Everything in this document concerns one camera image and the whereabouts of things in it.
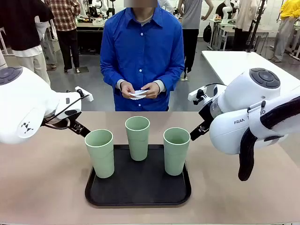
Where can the blue sleeved right forearm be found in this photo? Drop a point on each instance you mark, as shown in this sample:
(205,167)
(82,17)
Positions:
(110,77)

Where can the person in blue shirt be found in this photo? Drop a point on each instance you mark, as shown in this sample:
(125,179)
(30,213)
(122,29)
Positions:
(140,47)

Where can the person's right hand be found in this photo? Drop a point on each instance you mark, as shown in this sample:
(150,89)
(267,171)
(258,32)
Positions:
(126,87)

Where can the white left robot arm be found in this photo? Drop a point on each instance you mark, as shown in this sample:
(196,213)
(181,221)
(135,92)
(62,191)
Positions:
(23,105)

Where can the person in plaid shirt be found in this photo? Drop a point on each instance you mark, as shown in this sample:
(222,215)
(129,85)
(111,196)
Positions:
(65,14)

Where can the blue sleeved left forearm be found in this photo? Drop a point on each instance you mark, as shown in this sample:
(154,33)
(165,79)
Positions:
(171,79)

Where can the person in beige cardigan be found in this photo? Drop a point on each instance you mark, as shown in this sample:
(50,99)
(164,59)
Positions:
(246,14)

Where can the pale green plastic cup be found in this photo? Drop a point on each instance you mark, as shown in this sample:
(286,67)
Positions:
(100,154)
(138,143)
(175,157)

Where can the person in grey shirt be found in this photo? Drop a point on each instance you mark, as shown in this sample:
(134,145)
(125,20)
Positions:
(192,14)

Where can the white paper coaster stack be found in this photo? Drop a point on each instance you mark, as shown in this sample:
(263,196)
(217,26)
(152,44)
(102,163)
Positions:
(139,94)

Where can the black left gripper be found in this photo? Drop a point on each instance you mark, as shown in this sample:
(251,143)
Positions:
(72,122)

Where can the black hanging bag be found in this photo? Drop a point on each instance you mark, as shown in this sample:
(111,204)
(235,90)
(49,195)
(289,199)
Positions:
(207,34)

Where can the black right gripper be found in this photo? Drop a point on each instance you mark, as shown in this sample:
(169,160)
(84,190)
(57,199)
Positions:
(206,112)

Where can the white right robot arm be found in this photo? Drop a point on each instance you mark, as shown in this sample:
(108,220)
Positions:
(234,131)

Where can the black plastic serving tray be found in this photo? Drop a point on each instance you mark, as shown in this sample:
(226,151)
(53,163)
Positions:
(140,187)

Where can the black workbench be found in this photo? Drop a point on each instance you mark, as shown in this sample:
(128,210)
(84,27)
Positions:
(90,37)

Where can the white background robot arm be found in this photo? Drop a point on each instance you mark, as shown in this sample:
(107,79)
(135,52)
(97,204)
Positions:
(103,7)
(225,11)

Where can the black tripod stand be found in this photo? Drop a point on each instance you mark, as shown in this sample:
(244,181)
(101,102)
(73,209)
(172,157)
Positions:
(256,25)

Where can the person's left hand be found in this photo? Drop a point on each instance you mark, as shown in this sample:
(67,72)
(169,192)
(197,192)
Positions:
(154,90)

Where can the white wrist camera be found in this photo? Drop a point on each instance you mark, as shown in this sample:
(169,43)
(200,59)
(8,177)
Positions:
(89,97)
(195,93)

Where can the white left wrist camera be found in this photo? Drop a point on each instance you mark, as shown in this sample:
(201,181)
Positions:
(89,97)

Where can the white rectangular table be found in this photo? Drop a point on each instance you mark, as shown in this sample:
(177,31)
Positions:
(234,63)

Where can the person in yellow top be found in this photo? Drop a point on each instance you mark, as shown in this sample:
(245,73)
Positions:
(289,9)

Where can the person in black top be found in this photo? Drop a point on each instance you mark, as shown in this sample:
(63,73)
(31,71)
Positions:
(21,23)

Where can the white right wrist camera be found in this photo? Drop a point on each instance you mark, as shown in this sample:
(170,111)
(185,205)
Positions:
(195,93)

